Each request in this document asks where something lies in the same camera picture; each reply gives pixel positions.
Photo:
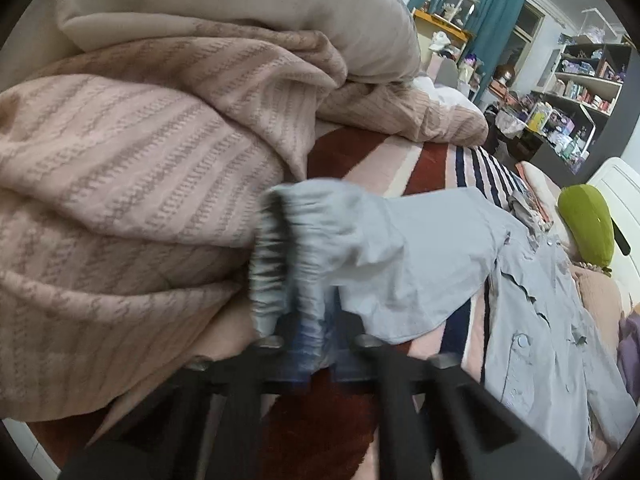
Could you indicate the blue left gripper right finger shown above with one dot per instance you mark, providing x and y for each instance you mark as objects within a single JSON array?
[{"x": 348, "y": 364}]

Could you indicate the purple garment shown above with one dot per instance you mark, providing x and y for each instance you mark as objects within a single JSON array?
[{"x": 628, "y": 353}]

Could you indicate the striped bed sheet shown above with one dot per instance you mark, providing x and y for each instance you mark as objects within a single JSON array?
[{"x": 325, "y": 432}]

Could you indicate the yellow desk shelf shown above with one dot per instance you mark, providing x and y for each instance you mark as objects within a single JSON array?
[{"x": 443, "y": 28}]

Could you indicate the teal curtain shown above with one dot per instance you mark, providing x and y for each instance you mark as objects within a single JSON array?
[{"x": 487, "y": 10}]

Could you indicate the green plush pillow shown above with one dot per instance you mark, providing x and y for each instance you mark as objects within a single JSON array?
[{"x": 585, "y": 212}]

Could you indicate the light blue jacket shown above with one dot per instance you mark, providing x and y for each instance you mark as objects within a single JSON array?
[{"x": 406, "y": 264}]

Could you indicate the dark bookshelf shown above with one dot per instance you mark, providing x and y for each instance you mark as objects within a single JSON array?
[{"x": 585, "y": 111}]

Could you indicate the beige duvet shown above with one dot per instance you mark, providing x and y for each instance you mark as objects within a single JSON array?
[{"x": 376, "y": 38}]

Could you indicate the pink knitted blanket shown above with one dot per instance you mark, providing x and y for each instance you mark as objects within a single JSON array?
[{"x": 130, "y": 177}]

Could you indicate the white headboard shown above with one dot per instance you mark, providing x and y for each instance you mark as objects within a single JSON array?
[{"x": 619, "y": 185}]

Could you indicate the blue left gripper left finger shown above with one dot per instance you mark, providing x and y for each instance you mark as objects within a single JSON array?
[{"x": 295, "y": 361}]

